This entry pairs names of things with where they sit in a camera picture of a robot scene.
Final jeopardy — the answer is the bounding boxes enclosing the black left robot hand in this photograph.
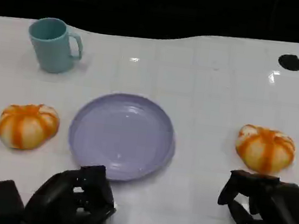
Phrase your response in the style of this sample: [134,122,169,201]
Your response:
[22,157,122,224]

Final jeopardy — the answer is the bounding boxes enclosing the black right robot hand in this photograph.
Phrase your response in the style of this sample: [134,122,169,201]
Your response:
[214,167,299,224]

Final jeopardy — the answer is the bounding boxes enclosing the orange and white bread roll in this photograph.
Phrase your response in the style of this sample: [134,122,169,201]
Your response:
[0,99,62,155]
[232,123,299,178]

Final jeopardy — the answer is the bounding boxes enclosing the lilac plate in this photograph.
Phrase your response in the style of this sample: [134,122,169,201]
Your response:
[63,87,182,189]

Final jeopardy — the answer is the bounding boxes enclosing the pale green mug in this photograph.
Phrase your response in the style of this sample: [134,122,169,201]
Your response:
[23,14,87,77]

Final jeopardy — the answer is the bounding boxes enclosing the black round table grommet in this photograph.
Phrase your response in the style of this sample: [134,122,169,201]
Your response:
[276,53,299,72]

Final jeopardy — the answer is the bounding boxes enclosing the black backdrop panel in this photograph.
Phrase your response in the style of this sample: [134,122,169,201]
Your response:
[0,0,299,59]

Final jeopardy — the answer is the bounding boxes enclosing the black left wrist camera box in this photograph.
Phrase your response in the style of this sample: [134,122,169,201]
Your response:
[0,178,29,224]

